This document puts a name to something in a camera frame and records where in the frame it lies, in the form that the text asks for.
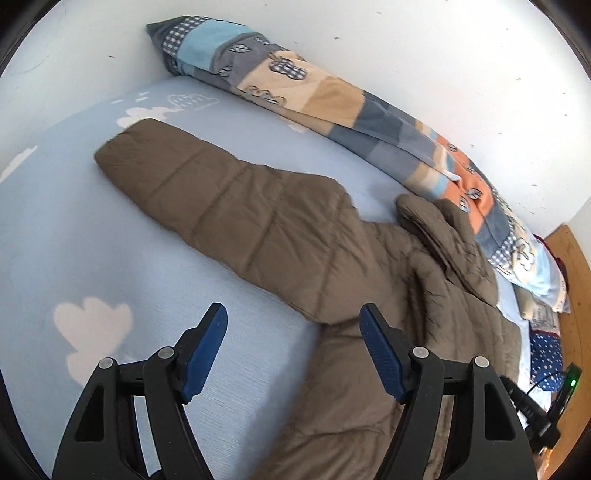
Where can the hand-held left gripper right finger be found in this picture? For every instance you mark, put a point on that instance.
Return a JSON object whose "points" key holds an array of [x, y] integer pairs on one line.
{"points": [[382, 353]]}

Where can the brown quilted jacket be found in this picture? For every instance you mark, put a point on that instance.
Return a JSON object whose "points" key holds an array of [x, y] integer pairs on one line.
{"points": [[277, 230]]}

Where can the blue star print pillow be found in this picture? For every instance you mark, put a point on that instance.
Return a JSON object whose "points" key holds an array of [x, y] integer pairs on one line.
{"points": [[547, 355]]}

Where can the wooden headboard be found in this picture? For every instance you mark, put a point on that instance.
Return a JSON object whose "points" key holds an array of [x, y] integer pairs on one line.
{"points": [[575, 258]]}

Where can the blue cloud print bed sheet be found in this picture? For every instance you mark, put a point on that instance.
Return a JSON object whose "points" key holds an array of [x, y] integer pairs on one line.
{"points": [[92, 240]]}

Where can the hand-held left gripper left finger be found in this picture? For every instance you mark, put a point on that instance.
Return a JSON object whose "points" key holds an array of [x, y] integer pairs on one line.
{"points": [[206, 353]]}

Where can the white printed pillow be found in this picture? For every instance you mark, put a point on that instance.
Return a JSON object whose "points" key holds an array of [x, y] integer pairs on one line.
{"points": [[541, 318]]}

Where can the patchwork printed duvet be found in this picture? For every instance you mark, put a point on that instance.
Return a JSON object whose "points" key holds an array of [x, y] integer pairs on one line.
{"points": [[323, 97]]}

